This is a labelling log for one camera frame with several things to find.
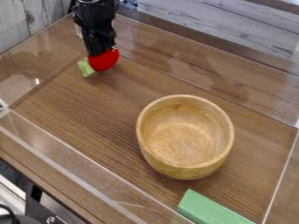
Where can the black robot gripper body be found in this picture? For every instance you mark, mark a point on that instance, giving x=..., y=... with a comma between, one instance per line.
x=94, y=16

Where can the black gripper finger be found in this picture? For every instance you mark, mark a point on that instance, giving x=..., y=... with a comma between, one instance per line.
x=107, y=40
x=94, y=42

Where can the red plush strawberry toy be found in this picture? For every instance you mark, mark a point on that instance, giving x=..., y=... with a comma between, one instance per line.
x=99, y=63

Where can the wooden bowl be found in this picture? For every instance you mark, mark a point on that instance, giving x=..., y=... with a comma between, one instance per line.
x=184, y=135

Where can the green rectangular block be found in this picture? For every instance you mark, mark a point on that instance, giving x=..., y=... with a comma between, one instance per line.
x=204, y=211

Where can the clear acrylic tray wall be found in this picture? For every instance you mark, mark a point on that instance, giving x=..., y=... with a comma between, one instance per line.
x=88, y=189

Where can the black table leg bracket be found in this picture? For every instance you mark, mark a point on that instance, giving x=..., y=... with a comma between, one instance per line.
x=36, y=210

